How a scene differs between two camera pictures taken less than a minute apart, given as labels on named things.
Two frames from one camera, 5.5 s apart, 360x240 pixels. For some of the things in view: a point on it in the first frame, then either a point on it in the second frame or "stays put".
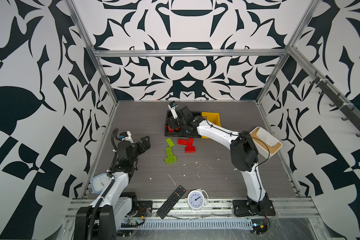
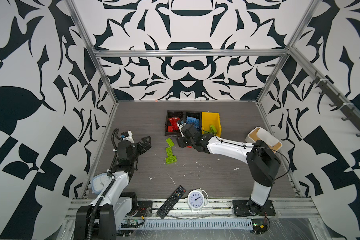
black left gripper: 145,144 stays put
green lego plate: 170,142 stays put
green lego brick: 171,159 stays put
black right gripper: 171,123 -> 180,142
